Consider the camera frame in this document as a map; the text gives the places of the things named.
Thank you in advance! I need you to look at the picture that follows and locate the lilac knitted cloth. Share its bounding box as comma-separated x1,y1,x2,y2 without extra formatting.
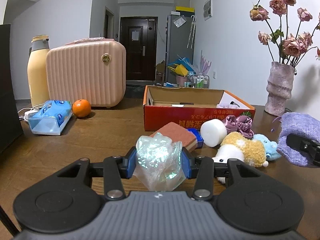
273,112,319,168

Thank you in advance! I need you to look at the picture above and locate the white foam cylinder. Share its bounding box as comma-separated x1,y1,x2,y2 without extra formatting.
200,119,227,147

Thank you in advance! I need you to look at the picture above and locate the yellow white plush dog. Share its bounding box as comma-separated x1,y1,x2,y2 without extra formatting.
211,131,270,184

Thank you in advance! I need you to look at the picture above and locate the blue plush toy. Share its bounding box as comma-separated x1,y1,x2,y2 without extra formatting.
253,134,281,161

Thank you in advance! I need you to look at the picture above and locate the red scouring sponge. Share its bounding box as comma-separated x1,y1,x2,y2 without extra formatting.
150,122,197,152

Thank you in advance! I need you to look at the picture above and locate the iridescent plastic bag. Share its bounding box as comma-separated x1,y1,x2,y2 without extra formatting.
133,132,185,191

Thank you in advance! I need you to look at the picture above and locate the purple satin scrunchie bonnet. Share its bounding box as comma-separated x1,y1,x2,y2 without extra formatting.
222,115,254,139

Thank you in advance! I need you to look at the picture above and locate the blue small packet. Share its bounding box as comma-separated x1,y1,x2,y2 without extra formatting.
187,128,203,148

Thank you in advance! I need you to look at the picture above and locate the orange cardboard box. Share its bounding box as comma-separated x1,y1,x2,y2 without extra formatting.
143,86,255,131

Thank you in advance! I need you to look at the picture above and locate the orange tangerine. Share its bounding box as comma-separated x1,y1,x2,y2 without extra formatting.
72,99,91,118

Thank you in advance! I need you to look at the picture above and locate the mauve textured vase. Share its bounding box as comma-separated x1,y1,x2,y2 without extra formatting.
265,61,295,116

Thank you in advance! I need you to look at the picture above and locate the blue tissue pack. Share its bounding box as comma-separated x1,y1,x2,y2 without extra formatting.
28,100,73,136

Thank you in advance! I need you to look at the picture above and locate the pink ribbed suitcase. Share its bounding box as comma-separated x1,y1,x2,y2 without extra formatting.
46,37,126,108

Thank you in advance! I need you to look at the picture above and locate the yellow and blue bags pile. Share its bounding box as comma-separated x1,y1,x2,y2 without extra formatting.
167,57,194,77

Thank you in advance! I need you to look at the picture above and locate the dried pink rose bouquet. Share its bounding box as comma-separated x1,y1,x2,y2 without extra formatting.
249,0,319,69

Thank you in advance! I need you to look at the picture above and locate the yellow thermos jug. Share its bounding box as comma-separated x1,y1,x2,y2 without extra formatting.
27,35,50,107

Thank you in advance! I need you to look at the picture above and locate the dark brown entrance door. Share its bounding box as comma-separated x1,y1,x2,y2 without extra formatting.
120,16,158,81

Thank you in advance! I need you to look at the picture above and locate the grey metal cabinet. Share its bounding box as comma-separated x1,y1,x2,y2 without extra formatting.
164,11,197,68

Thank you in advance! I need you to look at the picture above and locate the wire trolley with bottles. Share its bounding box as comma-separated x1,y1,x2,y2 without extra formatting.
184,72,210,89

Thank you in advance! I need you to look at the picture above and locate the white charger with cable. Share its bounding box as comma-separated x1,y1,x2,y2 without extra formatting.
17,103,44,122

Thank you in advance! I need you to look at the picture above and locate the wall electrical panel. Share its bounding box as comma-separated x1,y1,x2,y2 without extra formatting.
203,0,212,21

